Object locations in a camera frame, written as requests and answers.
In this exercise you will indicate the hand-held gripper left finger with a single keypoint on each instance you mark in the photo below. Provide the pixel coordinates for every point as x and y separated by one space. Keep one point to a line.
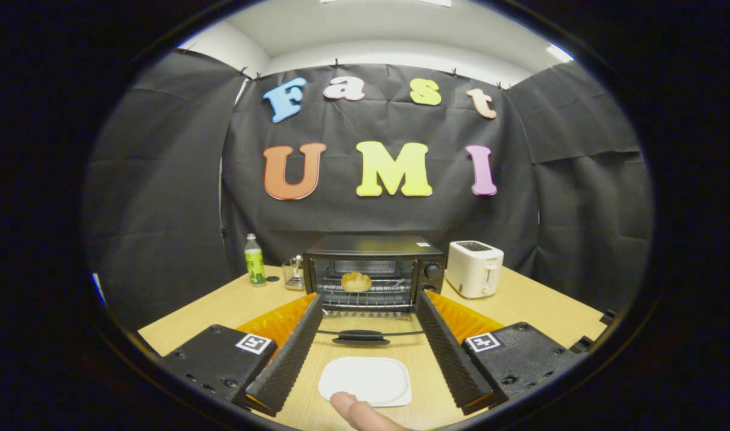
287 356

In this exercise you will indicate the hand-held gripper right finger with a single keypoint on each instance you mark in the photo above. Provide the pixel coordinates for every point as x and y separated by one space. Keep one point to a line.
448 356

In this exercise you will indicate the round golden bread bun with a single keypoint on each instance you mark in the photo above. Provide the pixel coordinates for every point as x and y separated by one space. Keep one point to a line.
356 282

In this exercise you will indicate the black toaster oven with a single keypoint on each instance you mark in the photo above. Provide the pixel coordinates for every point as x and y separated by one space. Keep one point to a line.
370 245

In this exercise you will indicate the white pop-up toaster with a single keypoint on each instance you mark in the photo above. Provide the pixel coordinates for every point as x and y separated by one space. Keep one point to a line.
472 269

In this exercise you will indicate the white square plate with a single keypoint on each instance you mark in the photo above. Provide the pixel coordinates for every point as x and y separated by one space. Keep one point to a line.
370 377

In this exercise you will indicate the green label plastic bottle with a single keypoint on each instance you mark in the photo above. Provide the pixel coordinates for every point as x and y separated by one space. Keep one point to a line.
255 266

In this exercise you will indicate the black chair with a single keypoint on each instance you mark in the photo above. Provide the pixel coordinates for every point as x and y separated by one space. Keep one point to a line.
586 342

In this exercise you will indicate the small ceiling light panel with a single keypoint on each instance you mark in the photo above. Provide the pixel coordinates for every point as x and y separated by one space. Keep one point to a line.
560 52

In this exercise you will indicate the long ceiling light panel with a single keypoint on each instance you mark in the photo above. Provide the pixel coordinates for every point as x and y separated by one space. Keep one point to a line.
436 2

